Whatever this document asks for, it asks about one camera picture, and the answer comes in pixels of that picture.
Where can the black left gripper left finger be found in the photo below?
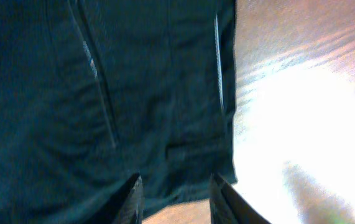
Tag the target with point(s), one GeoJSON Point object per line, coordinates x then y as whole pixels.
{"type": "Point", "coordinates": [124, 207]}

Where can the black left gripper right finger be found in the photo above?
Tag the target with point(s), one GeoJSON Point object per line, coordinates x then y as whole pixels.
{"type": "Point", "coordinates": [228, 207]}

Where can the dark shorts with white stripe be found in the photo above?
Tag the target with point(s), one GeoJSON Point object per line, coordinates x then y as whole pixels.
{"type": "Point", "coordinates": [92, 92]}

